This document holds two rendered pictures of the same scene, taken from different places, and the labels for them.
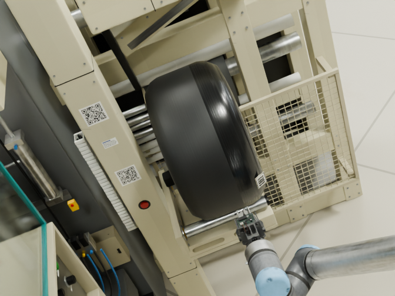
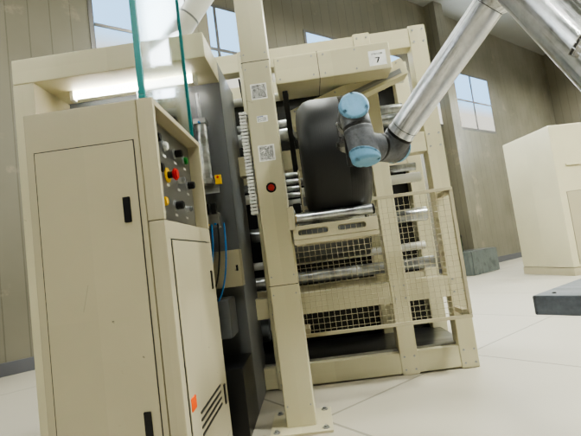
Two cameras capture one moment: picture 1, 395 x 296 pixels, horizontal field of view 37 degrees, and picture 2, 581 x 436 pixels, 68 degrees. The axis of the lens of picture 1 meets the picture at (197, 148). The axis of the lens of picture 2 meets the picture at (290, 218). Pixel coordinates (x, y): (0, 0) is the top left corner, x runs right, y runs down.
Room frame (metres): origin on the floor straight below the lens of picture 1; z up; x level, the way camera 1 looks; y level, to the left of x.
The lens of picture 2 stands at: (-0.29, 0.19, 0.75)
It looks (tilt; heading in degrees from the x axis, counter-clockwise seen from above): 5 degrees up; 0
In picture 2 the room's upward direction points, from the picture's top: 7 degrees counter-clockwise
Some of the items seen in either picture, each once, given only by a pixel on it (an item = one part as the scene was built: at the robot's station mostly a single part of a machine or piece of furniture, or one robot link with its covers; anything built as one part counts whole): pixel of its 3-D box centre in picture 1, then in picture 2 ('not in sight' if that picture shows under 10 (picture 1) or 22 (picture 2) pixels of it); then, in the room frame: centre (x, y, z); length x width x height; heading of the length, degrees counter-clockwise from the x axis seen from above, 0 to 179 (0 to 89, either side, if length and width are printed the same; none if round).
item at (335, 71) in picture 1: (259, 164); (377, 261); (2.02, -0.24, 0.65); 0.90 x 0.02 x 0.70; 88
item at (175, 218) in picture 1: (173, 209); (293, 221); (1.71, 0.18, 0.90); 0.40 x 0.03 x 0.10; 178
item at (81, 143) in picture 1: (108, 183); (250, 163); (1.66, 0.35, 1.19); 0.05 x 0.04 x 0.48; 178
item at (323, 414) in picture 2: not in sight; (302, 420); (1.69, 0.26, 0.01); 0.27 x 0.27 x 0.02; 88
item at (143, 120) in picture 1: (137, 131); (285, 201); (2.09, 0.21, 1.05); 0.20 x 0.15 x 0.30; 88
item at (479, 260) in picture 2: not in sight; (465, 250); (7.51, -2.86, 0.41); 0.86 x 0.70 x 0.83; 128
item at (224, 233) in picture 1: (228, 227); (335, 228); (1.56, 0.01, 0.83); 0.36 x 0.09 x 0.06; 88
